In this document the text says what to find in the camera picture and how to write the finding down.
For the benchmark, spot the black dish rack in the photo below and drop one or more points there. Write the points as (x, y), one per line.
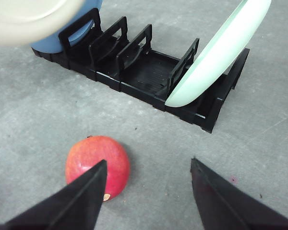
(134, 68)

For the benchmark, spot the white plate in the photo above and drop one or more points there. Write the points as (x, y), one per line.
(25, 22)

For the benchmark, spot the green plate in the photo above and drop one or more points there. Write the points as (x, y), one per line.
(218, 56)

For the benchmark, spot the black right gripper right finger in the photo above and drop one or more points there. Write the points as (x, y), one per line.
(224, 206)

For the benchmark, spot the blue plate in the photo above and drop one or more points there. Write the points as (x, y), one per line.
(52, 43)

